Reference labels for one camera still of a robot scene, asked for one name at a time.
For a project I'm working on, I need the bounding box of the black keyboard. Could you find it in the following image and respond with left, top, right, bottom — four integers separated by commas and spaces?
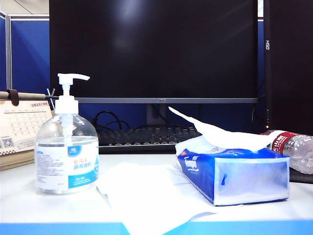
96, 125, 203, 154

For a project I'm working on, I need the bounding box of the beige desk calendar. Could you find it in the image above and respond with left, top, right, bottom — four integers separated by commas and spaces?
0, 88, 59, 171

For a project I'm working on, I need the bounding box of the black mouse pad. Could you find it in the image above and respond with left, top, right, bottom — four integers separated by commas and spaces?
289, 168, 313, 184

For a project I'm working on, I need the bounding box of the black HSO monitor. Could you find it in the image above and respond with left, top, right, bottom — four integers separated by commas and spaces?
264, 0, 313, 136

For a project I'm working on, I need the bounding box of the blue office partition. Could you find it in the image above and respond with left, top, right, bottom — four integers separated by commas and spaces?
0, 12, 51, 94

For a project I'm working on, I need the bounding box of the red label water bottle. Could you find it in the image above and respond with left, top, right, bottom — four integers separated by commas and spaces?
260, 130, 313, 175

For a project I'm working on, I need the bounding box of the flat white tissue sheet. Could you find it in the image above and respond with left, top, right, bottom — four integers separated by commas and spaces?
94, 163, 219, 235

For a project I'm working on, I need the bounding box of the black AOC monitor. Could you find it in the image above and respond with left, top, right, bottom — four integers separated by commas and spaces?
48, 0, 259, 126

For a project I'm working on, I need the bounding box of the blue soft tissue pack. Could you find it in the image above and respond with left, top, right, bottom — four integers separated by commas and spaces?
175, 137, 291, 207

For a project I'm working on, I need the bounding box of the looped black desk cable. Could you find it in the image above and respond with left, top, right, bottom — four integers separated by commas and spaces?
92, 110, 131, 132

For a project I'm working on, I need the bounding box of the clear hand sanitizer pump bottle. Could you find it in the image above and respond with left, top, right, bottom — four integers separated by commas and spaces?
35, 73, 100, 195

